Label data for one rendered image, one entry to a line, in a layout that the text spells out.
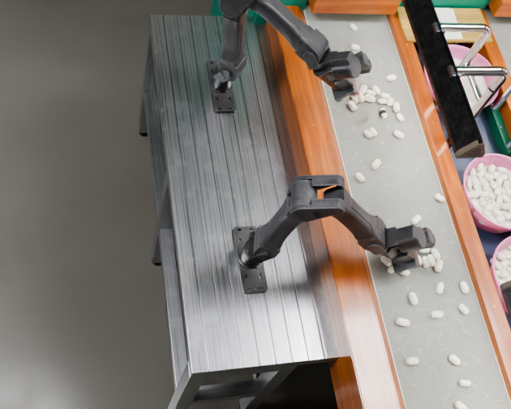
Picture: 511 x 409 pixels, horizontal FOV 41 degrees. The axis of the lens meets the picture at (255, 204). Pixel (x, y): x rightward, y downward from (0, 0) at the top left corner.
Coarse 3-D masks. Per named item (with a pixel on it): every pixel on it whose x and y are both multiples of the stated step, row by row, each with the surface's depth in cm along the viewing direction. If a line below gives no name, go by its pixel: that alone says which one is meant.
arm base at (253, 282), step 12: (240, 228) 197; (252, 228) 197; (240, 240) 196; (240, 252) 192; (240, 264) 191; (252, 264) 188; (240, 276) 190; (252, 276) 190; (264, 276) 191; (252, 288) 189; (264, 288) 189
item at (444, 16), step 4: (436, 8) 242; (440, 8) 242; (444, 8) 243; (448, 8) 243; (436, 12) 241; (440, 12) 241; (444, 12) 242; (448, 12) 242; (452, 12) 243; (440, 16) 240; (444, 16) 241; (448, 16) 241; (452, 16) 242; (440, 20) 239; (444, 20) 240; (448, 20) 240; (452, 20) 241; (456, 20) 241; (448, 32) 237; (452, 32) 238; (456, 32) 238; (460, 32) 239; (444, 36) 236; (448, 36) 236; (452, 36) 237; (456, 36) 237; (460, 36) 238
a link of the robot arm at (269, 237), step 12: (300, 180) 161; (288, 192) 164; (300, 192) 159; (312, 192) 160; (288, 204) 164; (300, 204) 158; (276, 216) 170; (288, 216) 163; (264, 228) 178; (276, 228) 171; (288, 228) 170; (264, 240) 177; (276, 240) 176; (276, 252) 181
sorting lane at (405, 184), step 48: (336, 48) 229; (384, 48) 233; (384, 144) 214; (384, 192) 205; (432, 192) 209; (384, 288) 190; (432, 288) 193; (432, 336) 186; (480, 336) 189; (432, 384) 180; (480, 384) 182
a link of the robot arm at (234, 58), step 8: (224, 16) 190; (240, 16) 187; (224, 24) 194; (232, 24) 192; (240, 24) 192; (224, 32) 197; (232, 32) 195; (240, 32) 195; (224, 40) 199; (232, 40) 197; (240, 40) 198; (224, 48) 201; (232, 48) 200; (240, 48) 200; (224, 56) 203; (232, 56) 202; (240, 56) 204; (224, 64) 206; (232, 64) 204; (240, 64) 206; (232, 72) 207; (240, 72) 209; (232, 80) 210
